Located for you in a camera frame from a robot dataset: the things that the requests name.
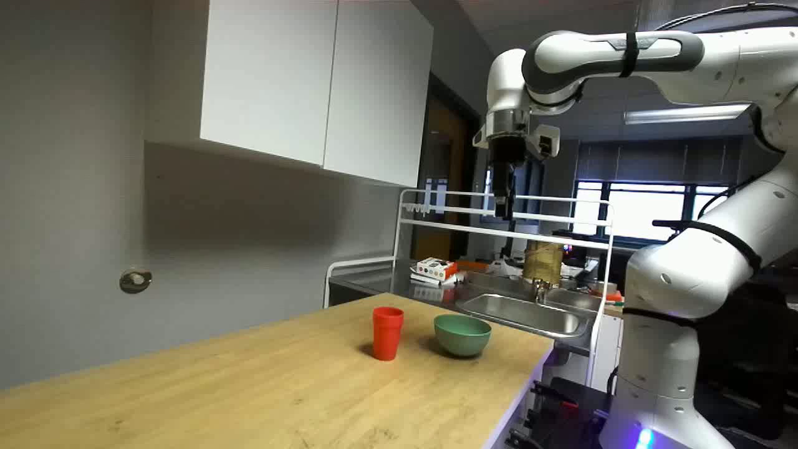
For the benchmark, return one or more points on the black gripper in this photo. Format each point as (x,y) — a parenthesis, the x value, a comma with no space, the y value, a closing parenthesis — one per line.
(506,162)

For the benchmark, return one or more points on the red plastic cup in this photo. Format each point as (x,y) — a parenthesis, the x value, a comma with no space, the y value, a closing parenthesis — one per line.
(386,331)

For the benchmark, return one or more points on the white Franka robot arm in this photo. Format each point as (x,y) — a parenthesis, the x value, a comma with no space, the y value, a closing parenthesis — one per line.
(689,264)

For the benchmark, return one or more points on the green bowl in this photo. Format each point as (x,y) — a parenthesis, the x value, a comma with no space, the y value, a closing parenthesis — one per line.
(462,338)

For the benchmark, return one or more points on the tan bottle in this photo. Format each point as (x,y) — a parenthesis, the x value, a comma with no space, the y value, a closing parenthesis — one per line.
(542,261)

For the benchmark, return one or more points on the red and white box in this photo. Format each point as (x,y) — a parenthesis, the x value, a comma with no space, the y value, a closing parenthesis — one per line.
(433,270)

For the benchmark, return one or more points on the stainless steel sink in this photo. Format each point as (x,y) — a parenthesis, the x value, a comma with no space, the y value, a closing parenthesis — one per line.
(518,314)

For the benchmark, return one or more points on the black clamp device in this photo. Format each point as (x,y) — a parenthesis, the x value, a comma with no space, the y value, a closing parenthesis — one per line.
(562,411)

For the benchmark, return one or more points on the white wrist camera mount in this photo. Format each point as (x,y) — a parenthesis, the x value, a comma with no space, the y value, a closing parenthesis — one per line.
(547,141)

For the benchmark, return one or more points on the white wall cabinet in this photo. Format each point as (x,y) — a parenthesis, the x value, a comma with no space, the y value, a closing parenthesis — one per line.
(315,76)

